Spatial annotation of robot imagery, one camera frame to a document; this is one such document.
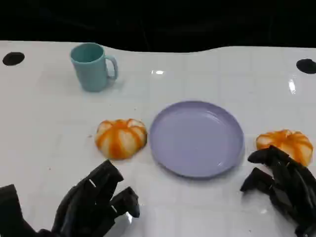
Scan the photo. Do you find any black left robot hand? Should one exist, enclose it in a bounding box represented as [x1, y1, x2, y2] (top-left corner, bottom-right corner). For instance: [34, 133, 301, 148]
[51, 159, 141, 237]

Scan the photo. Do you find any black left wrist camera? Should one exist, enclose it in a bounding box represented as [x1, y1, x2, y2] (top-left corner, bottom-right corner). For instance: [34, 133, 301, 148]
[0, 184, 51, 237]

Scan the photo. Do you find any black cloth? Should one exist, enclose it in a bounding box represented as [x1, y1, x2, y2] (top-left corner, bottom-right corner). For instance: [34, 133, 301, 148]
[0, 0, 316, 53]

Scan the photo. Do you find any lilac plate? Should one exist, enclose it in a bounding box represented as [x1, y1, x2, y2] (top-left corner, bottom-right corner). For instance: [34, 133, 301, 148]
[149, 100, 245, 179]

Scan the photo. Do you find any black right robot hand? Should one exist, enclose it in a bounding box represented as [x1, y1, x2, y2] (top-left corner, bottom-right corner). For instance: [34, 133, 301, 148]
[240, 145, 316, 237]

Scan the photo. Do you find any pale green mug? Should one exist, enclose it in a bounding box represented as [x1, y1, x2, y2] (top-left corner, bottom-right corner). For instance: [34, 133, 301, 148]
[70, 42, 119, 92]

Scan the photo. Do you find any orange and white bread roll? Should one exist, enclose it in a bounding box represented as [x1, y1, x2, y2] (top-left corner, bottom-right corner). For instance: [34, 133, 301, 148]
[256, 129, 314, 166]
[95, 118, 148, 160]

